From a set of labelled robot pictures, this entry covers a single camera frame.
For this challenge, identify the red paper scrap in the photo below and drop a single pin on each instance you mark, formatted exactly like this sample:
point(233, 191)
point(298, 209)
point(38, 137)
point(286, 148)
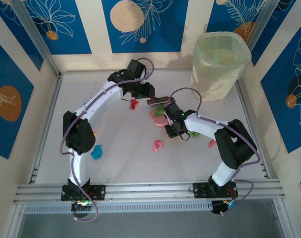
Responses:
point(133, 104)

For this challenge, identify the pink plastic dustpan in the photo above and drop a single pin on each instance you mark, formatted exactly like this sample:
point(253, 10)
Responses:
point(159, 121)

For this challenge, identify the brown hand brush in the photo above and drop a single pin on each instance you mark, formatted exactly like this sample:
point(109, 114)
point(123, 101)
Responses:
point(161, 100)

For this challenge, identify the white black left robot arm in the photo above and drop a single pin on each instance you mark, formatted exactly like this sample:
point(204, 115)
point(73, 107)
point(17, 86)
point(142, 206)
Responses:
point(101, 99)

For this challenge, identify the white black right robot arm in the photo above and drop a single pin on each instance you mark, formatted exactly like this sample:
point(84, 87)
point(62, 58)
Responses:
point(207, 126)

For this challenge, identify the pink paper scrap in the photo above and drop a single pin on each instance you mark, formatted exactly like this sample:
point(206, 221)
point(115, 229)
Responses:
point(158, 145)
point(211, 143)

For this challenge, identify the beige trash bin with bag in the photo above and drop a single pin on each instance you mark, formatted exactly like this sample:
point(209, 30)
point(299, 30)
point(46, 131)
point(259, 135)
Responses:
point(218, 77)

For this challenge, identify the blue paper scrap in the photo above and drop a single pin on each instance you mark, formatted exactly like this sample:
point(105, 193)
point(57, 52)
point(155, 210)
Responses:
point(97, 151)

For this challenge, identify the black right base electronics box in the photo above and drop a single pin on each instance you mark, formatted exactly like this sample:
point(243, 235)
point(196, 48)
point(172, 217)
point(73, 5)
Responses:
point(219, 208)

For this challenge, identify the black base electronics box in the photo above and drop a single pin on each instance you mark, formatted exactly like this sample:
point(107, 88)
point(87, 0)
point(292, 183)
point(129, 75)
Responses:
point(81, 209)
point(219, 208)

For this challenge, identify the black left base electronics box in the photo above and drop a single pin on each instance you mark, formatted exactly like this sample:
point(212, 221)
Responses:
point(81, 209)

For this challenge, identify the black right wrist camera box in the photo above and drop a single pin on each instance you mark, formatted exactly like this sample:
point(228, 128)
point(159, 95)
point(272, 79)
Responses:
point(173, 110)

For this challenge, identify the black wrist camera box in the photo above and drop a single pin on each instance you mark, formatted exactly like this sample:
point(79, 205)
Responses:
point(136, 67)
point(173, 110)

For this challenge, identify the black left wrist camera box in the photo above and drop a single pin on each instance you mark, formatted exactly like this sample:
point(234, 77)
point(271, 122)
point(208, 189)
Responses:
point(136, 67)

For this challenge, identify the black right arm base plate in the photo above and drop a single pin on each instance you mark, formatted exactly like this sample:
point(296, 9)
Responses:
point(202, 189)

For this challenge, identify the aluminium mounting rail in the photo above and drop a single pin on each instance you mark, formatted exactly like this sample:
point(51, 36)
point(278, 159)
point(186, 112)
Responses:
point(150, 192)

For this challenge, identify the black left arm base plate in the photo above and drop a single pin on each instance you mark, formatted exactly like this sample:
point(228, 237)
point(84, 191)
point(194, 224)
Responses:
point(98, 192)

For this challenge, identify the aluminium frame post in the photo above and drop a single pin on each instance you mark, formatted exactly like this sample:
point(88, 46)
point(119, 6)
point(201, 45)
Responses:
point(34, 37)
point(263, 22)

